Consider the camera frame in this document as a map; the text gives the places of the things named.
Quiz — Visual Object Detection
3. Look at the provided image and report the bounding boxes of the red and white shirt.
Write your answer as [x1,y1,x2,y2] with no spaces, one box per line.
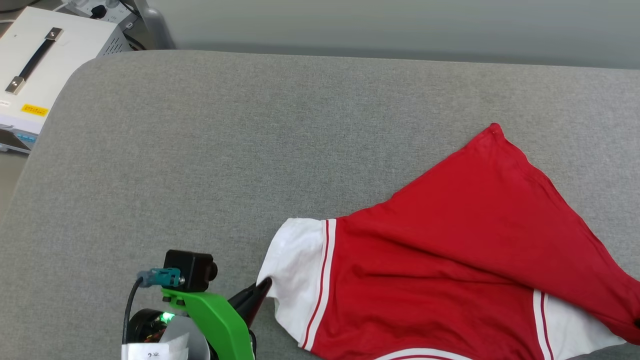
[255,122,640,360]

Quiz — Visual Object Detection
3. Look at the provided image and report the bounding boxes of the white power strip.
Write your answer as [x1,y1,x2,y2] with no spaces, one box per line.
[64,0,139,27]

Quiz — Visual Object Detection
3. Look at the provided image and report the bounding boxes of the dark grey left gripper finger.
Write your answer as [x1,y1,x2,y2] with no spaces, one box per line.
[227,277,273,329]

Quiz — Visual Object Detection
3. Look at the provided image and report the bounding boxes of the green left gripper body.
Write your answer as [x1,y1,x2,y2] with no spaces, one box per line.
[161,288,256,360]

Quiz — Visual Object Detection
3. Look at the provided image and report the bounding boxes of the grey metal frame leg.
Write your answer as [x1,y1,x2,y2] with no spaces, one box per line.
[132,0,176,50]

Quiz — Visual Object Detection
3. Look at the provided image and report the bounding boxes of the white machine with black handle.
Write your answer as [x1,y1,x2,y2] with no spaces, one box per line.
[0,6,134,154]

